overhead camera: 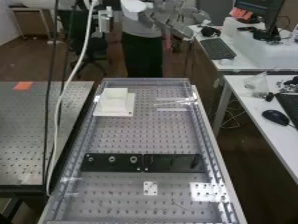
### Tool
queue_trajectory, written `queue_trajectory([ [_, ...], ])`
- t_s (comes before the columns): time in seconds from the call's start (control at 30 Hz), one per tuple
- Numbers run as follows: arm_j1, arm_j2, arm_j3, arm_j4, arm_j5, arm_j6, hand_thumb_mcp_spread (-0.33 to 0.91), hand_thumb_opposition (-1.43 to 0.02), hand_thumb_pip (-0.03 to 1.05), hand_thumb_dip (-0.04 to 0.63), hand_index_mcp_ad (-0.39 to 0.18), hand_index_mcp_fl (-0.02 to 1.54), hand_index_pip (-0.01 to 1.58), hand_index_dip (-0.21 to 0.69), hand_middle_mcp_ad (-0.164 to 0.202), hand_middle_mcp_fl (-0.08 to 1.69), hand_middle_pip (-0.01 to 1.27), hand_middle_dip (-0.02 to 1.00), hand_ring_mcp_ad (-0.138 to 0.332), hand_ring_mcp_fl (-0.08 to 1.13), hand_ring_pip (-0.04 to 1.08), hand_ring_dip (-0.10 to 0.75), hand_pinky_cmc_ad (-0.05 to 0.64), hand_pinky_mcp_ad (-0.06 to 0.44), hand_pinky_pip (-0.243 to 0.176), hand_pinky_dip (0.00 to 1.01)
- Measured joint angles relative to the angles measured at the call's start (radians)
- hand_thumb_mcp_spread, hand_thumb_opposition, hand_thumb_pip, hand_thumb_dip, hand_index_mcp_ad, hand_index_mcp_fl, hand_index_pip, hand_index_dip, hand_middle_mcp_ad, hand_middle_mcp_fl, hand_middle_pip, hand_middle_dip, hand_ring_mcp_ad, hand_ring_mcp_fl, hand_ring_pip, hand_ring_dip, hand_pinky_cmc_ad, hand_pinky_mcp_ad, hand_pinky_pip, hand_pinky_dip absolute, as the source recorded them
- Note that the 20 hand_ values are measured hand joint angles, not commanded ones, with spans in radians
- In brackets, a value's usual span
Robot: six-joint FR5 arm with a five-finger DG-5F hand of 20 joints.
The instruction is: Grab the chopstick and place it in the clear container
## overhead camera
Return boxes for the clear box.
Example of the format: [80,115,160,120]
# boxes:
[37,77,249,224]

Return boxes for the small white box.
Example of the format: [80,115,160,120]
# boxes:
[103,87,131,113]

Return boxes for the black plate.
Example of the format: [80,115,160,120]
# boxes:
[80,152,208,174]

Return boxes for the small white square plate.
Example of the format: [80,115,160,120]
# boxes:
[143,180,160,198]

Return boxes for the black keyboard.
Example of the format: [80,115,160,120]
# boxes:
[200,37,238,61]
[274,92,298,129]

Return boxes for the clear plastic bag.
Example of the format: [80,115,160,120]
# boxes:
[242,70,270,98]

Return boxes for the white desk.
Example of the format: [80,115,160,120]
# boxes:
[212,74,298,186]
[192,16,298,74]

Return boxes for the black headphones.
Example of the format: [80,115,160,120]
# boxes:
[201,26,222,38]

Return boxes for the black computer mouse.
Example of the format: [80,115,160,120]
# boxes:
[261,109,292,127]

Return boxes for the orange tape patch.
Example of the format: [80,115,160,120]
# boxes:
[12,81,35,92]

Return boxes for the black monitor stand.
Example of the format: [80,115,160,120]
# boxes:
[252,28,282,43]

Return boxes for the orange paper note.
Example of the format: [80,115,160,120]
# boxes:
[229,7,250,20]

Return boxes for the black computer monitor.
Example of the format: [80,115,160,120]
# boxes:
[233,0,286,25]

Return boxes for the flat white base plate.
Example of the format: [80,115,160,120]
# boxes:
[92,92,136,118]

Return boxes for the white cable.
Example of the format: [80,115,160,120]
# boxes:
[45,0,99,197]

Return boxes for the black cable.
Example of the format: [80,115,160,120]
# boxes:
[41,0,61,186]

